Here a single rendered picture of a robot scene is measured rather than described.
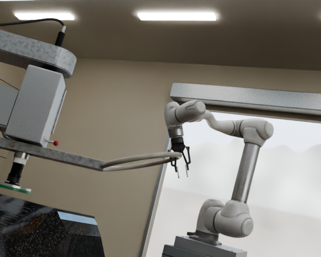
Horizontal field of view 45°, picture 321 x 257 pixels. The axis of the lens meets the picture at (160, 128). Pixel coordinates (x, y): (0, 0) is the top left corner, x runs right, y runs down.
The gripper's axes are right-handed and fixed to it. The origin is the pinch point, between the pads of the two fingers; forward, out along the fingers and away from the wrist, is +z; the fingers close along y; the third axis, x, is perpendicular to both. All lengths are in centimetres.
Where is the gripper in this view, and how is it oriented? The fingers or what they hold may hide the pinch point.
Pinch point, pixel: (182, 172)
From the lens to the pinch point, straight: 223.5
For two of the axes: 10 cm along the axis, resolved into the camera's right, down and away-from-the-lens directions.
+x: -1.0, -1.7, -9.8
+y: -9.8, 1.7, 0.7
